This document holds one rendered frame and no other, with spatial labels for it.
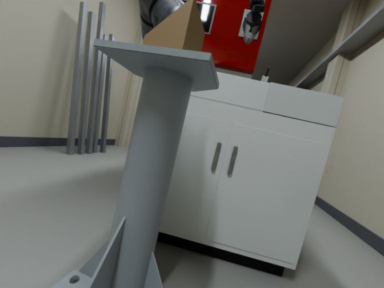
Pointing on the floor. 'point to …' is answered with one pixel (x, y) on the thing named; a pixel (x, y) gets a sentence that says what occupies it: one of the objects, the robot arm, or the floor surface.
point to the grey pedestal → (146, 162)
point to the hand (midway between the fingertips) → (248, 40)
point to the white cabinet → (244, 185)
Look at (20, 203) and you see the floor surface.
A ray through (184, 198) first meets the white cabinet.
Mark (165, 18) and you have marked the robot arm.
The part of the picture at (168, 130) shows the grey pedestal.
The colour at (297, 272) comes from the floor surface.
